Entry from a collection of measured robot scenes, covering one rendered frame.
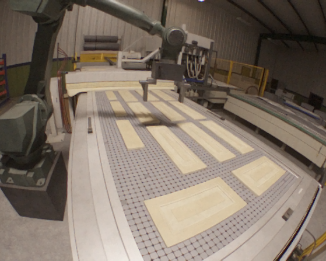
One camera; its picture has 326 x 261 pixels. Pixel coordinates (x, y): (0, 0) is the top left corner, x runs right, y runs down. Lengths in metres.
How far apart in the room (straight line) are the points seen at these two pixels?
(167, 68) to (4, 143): 1.38
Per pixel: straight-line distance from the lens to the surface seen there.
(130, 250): 0.67
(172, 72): 1.19
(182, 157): 1.08
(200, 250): 0.71
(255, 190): 1.05
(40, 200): 1.64
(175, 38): 1.14
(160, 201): 0.78
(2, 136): 1.37
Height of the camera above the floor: 1.51
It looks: 26 degrees down
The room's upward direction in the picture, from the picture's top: 8 degrees clockwise
